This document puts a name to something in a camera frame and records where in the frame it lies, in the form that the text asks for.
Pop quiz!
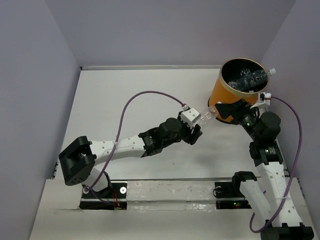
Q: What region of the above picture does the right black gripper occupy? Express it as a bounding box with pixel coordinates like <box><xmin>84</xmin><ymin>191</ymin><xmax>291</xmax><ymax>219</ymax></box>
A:
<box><xmin>214</xmin><ymin>98</ymin><xmax>262</xmax><ymax>141</ymax></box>

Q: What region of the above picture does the clear bottle long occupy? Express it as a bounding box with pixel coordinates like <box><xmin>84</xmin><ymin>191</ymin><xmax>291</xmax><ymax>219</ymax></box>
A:
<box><xmin>248</xmin><ymin>68</ymin><xmax>277</xmax><ymax>90</ymax></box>

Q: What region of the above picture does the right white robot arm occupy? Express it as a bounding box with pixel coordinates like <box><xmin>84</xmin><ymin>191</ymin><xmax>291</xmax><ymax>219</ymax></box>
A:
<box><xmin>215</xmin><ymin>99</ymin><xmax>315</xmax><ymax>240</ymax></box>

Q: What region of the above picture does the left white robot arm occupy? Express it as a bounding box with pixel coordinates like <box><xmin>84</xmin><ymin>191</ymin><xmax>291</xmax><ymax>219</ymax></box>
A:
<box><xmin>58</xmin><ymin>108</ymin><xmax>202</xmax><ymax>198</ymax></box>

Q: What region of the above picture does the orange cylindrical bin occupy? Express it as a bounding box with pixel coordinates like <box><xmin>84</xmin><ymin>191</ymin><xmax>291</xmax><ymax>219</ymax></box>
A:
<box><xmin>207</xmin><ymin>57</ymin><xmax>271</xmax><ymax>125</ymax></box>

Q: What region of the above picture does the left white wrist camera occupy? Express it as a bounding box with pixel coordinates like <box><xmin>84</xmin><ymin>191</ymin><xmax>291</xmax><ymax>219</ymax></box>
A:
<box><xmin>179</xmin><ymin>105</ymin><xmax>201</xmax><ymax>129</ymax></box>

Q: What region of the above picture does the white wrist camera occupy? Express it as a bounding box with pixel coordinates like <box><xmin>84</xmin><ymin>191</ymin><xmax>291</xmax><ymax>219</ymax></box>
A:
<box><xmin>250</xmin><ymin>92</ymin><xmax>272</xmax><ymax>109</ymax></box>
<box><xmin>179</xmin><ymin>105</ymin><xmax>201</xmax><ymax>129</ymax></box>

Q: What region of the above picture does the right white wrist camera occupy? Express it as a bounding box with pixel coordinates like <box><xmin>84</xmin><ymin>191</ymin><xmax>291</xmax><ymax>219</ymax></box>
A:
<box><xmin>250</xmin><ymin>92</ymin><xmax>272</xmax><ymax>109</ymax></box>

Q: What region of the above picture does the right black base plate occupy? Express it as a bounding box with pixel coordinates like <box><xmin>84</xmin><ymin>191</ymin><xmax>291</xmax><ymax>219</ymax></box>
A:
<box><xmin>212</xmin><ymin>181</ymin><xmax>251</xmax><ymax>210</ymax></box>

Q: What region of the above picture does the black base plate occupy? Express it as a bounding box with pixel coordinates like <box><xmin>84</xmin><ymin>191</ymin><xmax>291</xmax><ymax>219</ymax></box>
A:
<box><xmin>212</xmin><ymin>181</ymin><xmax>251</xmax><ymax>210</ymax></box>
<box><xmin>79</xmin><ymin>181</ymin><xmax>128</xmax><ymax>211</ymax></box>

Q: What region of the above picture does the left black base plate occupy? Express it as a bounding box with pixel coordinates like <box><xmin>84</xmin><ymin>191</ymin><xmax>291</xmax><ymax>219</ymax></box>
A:
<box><xmin>79</xmin><ymin>181</ymin><xmax>128</xmax><ymax>211</ymax></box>

